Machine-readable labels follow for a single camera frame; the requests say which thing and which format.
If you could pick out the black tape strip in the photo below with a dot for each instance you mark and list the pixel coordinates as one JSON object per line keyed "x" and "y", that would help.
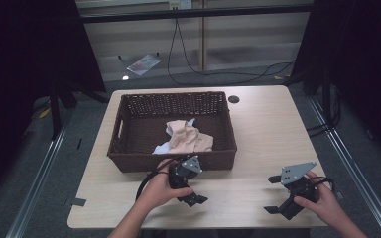
{"x": 78, "y": 202}

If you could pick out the beige cloth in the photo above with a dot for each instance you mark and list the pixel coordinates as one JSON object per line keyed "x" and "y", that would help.
{"x": 188, "y": 137}

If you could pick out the person's right hand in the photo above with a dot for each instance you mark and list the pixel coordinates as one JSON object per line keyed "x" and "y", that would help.
{"x": 325, "y": 205}

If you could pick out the clear plastic bag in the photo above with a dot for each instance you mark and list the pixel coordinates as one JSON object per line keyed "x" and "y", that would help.
{"x": 144, "y": 64}

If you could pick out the white cloth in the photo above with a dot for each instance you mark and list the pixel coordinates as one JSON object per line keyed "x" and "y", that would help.
{"x": 162, "y": 149}

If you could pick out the black horizontal rail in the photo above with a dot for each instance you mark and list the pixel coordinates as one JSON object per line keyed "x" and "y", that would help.
{"x": 195, "y": 14}

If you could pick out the person's left hand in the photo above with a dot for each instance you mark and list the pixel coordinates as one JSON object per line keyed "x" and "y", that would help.
{"x": 158, "y": 191}

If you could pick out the black metal stand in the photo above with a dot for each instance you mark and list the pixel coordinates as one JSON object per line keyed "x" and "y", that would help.
{"x": 55, "y": 109}
{"x": 327, "y": 99}

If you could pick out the brown wicker basket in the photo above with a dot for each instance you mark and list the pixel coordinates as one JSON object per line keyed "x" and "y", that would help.
{"x": 145, "y": 119}

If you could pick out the yellow tape piece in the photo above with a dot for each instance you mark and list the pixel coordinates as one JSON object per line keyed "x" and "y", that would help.
{"x": 44, "y": 113}

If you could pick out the black curtain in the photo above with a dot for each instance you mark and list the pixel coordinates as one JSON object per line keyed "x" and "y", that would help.
{"x": 29, "y": 49}
{"x": 360, "y": 49}

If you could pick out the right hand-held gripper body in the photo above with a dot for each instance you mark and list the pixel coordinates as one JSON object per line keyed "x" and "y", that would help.
{"x": 299, "y": 190}

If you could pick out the white wall socket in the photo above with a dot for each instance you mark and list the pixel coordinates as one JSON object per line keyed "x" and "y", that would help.
{"x": 180, "y": 4}

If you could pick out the metal floor rail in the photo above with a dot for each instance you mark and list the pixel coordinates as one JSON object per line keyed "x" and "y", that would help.
{"x": 354, "y": 165}
{"x": 38, "y": 185}

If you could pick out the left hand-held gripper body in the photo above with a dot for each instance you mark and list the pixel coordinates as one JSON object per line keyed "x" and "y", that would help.
{"x": 182, "y": 173}

